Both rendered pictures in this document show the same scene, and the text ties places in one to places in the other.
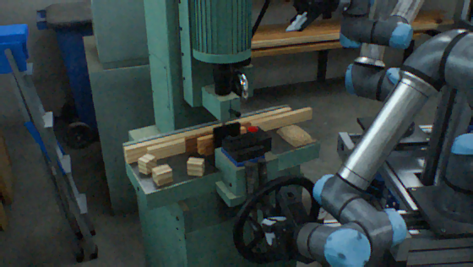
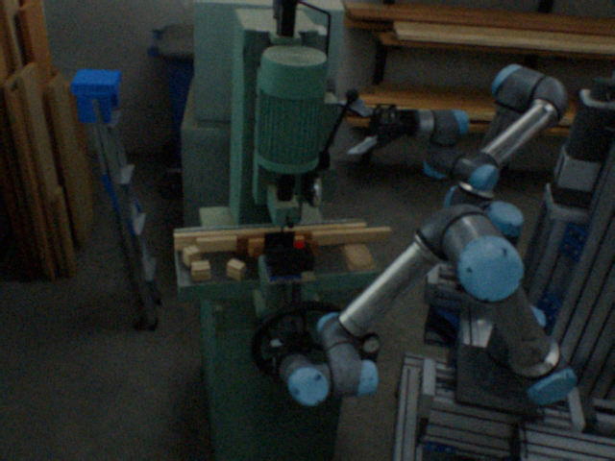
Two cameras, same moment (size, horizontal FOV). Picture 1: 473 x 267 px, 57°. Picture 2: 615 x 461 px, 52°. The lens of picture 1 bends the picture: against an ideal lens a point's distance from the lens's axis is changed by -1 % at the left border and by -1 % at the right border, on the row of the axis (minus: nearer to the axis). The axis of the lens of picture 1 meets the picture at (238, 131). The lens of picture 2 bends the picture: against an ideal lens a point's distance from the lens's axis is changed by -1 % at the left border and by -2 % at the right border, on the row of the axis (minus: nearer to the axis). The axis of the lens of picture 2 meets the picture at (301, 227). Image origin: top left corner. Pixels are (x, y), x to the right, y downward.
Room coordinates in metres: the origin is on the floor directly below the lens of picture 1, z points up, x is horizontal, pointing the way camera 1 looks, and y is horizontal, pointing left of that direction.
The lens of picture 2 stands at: (-0.28, -0.37, 2.03)
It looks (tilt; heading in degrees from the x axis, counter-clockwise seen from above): 33 degrees down; 13
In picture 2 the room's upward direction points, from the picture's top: 5 degrees clockwise
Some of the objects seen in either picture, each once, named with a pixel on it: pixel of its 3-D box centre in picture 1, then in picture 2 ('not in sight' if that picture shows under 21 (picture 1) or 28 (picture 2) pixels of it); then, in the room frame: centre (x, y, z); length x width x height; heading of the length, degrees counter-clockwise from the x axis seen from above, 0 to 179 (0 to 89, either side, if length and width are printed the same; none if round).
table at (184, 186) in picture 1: (232, 165); (280, 275); (1.18, 0.02, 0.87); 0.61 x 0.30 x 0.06; 118
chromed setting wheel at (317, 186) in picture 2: (238, 86); (313, 189); (1.46, 0.00, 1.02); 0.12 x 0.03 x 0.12; 28
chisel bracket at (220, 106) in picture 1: (220, 103); (282, 206); (1.31, 0.06, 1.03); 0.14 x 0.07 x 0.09; 28
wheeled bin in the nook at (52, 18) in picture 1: (95, 72); (207, 112); (3.04, 1.04, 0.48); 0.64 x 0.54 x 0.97; 112
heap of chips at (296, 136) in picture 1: (294, 132); (358, 254); (1.32, -0.19, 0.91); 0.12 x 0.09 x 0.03; 28
